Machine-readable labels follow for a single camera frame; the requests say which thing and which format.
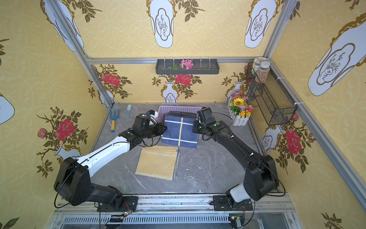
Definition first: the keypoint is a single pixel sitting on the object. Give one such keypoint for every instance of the flower box white fence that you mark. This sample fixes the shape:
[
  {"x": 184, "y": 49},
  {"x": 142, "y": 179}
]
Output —
[{"x": 239, "y": 110}]

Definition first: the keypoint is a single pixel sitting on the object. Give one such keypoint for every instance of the light blue small brush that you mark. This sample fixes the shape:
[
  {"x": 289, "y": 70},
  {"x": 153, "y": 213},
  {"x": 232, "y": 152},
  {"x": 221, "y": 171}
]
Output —
[{"x": 128, "y": 111}]

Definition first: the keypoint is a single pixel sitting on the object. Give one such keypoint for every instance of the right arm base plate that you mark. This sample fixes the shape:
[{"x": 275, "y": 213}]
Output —
[{"x": 226, "y": 203}]

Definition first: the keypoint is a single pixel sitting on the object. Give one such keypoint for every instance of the tan pillowcase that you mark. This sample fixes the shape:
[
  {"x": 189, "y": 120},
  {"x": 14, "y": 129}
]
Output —
[{"x": 158, "y": 162}]

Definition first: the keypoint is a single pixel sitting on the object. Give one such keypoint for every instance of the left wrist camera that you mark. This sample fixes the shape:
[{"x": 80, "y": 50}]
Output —
[{"x": 153, "y": 114}]

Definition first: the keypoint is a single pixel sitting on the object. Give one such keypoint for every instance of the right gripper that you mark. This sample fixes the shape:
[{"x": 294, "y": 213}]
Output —
[{"x": 197, "y": 126}]

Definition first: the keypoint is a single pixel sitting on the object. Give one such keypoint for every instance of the glass jar back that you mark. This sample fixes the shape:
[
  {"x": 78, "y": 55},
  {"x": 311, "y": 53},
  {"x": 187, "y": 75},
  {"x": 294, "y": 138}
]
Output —
[{"x": 256, "y": 63}]

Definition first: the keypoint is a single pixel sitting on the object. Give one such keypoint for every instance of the aluminium rail frame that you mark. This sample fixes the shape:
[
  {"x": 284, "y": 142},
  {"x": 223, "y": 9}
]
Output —
[{"x": 174, "y": 209}]

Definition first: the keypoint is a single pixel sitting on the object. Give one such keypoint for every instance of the glass jar front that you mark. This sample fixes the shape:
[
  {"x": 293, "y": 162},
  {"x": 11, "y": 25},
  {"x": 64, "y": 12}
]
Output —
[{"x": 262, "y": 72}]

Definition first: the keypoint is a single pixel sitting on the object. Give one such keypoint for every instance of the navy plaid pillowcase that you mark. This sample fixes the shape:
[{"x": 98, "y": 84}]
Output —
[{"x": 180, "y": 132}]

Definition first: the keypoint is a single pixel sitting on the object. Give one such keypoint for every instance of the blue yellow garden fork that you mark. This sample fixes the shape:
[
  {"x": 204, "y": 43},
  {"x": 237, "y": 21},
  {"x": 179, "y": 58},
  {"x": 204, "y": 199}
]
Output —
[{"x": 113, "y": 116}]

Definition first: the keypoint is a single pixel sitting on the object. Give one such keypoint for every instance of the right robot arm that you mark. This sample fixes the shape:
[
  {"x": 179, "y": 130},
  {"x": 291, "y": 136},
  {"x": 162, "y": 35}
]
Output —
[{"x": 260, "y": 171}]

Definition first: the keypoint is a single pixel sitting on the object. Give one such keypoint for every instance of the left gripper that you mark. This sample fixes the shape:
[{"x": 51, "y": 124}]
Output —
[{"x": 157, "y": 129}]

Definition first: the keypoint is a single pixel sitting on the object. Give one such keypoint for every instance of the glass jar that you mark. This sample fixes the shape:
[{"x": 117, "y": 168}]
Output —
[
  {"x": 256, "y": 63},
  {"x": 262, "y": 72}
]

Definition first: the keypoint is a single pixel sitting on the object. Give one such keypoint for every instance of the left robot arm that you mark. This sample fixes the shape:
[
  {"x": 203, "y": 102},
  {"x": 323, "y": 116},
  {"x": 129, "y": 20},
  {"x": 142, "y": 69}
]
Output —
[{"x": 73, "y": 182}]

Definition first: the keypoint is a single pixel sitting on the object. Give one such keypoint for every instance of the pink artificial flower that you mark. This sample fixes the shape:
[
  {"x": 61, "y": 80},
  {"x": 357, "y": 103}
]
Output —
[{"x": 186, "y": 64}]

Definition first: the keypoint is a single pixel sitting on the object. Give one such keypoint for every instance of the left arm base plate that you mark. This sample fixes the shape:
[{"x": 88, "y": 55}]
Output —
[{"x": 128, "y": 203}]

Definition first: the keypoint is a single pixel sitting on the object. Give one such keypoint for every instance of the black wire mesh shelf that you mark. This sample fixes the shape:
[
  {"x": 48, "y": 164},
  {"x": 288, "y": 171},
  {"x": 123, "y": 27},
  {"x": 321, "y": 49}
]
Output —
[{"x": 274, "y": 101}]

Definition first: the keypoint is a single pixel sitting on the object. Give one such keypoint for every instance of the lilac plastic basket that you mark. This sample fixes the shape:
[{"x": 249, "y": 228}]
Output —
[{"x": 180, "y": 111}]

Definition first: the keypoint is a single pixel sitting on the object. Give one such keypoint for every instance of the grey wall tray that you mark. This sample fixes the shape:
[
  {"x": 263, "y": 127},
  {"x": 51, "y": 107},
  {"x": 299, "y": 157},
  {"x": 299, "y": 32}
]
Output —
[{"x": 168, "y": 66}]

